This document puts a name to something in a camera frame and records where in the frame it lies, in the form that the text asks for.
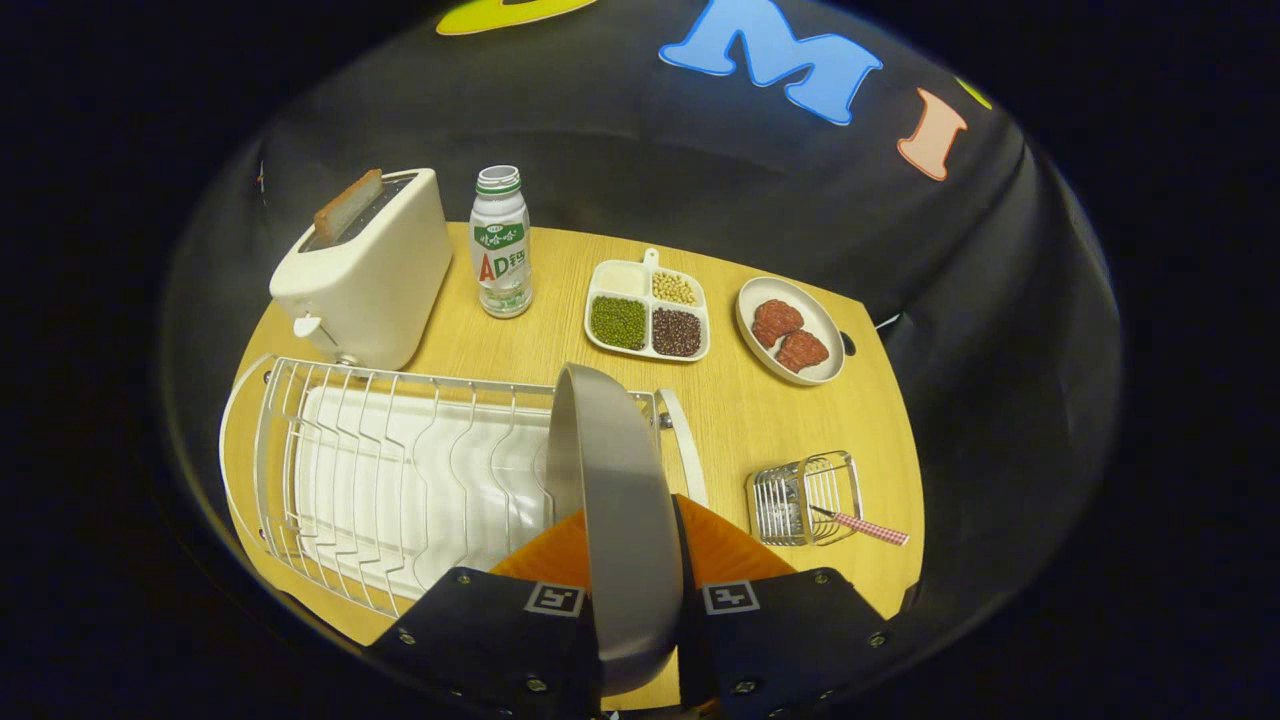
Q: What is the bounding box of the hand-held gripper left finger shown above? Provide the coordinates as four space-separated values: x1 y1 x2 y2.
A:
363 508 604 720

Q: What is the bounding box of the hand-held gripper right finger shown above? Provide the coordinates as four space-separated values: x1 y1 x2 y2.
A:
670 494 893 720

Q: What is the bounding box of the metal wire basket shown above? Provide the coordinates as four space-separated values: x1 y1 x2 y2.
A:
745 450 865 547

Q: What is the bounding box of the spoon with checked handle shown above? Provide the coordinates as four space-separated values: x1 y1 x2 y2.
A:
780 480 911 547

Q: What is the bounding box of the beige round plate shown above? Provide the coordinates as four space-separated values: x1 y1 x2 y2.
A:
545 362 686 698

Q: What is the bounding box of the white wire dish rack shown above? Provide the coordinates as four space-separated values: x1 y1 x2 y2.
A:
218 354 709 619

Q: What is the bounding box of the white oval dish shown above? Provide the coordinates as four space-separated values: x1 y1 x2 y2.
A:
735 276 847 387

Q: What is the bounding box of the white divided dish of beans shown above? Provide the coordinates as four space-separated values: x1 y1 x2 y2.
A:
583 248 712 363

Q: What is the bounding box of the red meat patty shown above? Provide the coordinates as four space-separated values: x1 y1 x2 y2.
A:
776 330 831 375
751 298 806 349

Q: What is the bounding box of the white toaster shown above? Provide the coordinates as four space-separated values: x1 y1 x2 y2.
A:
269 168 454 372

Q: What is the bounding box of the white bottle with green label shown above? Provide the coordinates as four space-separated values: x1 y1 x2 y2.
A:
469 165 534 320

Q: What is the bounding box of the brown bread slice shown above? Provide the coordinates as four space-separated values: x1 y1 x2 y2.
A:
312 168 385 247

